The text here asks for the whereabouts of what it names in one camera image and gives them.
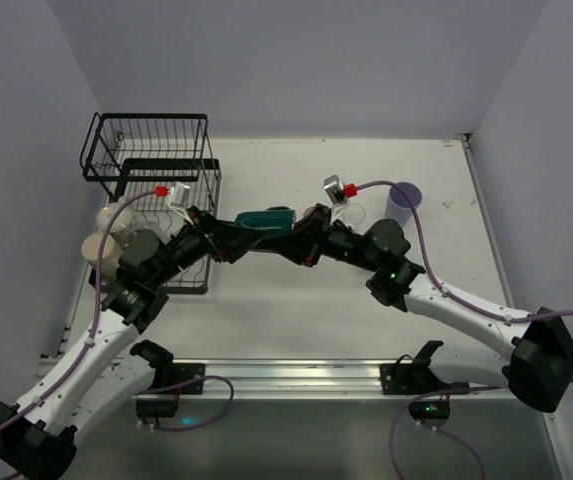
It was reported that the aluminium mounting rail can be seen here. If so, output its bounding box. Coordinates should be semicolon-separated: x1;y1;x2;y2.
38;355;560;401

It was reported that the right black controller box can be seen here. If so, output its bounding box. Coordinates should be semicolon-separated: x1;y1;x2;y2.
407;399;451;428

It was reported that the purple cable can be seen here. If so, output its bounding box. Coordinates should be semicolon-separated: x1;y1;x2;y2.
0;185;172;480
341;179;573;480

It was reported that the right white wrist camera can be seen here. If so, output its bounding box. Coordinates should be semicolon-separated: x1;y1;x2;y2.
323;175;357;209

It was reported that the cream mug with flower print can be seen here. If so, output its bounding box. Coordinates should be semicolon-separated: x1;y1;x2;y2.
96;202;139;243

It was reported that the left black controller box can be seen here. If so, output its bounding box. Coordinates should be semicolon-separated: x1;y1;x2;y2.
135;397;179;426

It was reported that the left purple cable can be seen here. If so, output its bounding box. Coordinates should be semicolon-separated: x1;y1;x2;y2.
0;185;172;480

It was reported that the black controller box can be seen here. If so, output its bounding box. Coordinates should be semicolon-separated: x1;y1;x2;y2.
407;399;451;428
135;397;179;426

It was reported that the dark teal ceramic mug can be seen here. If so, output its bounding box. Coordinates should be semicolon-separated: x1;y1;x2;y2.
234;206;296;238

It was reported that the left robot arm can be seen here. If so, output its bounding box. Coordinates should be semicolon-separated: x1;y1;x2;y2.
0;207;265;479

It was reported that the clear glass cup rack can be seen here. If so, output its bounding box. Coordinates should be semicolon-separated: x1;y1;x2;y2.
341;203;366;227

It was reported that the lavender plastic tumbler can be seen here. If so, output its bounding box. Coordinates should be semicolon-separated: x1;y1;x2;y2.
384;182;423;227

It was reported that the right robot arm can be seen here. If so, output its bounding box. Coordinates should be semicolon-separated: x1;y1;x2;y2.
245;205;573;413

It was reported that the cream mug with dragon print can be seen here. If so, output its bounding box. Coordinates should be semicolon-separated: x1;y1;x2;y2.
81;232;122;280

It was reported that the black wire dish rack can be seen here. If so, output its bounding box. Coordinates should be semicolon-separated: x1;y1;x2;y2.
80;112;224;295

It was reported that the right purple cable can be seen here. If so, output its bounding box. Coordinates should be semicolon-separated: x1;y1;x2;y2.
341;179;573;480

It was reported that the orange ceramic mug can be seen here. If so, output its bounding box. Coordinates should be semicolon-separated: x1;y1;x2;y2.
302;205;325;220

